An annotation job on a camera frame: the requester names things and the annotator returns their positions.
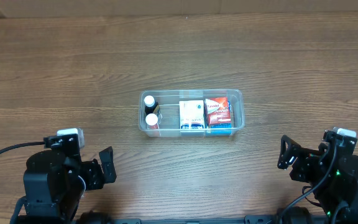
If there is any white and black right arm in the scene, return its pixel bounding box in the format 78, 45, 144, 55
275, 128, 358, 223

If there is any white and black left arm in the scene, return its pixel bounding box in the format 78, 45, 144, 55
10, 147, 117, 223

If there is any dark bottle with white cap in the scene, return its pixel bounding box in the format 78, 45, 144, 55
144, 95, 160, 116

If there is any blue lozenge box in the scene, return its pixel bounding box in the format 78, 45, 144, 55
204, 100, 233, 136

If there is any red Panadol box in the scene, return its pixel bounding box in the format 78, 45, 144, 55
204, 97, 232, 127

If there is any orange tube with white cap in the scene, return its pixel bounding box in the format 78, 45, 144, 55
145, 113, 160, 137

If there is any white and blue plaster box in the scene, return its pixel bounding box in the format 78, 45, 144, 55
179, 100, 206, 129

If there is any clear plastic container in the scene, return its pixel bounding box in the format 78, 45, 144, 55
139, 89, 246, 137

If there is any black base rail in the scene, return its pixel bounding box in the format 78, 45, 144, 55
73, 207, 332, 224

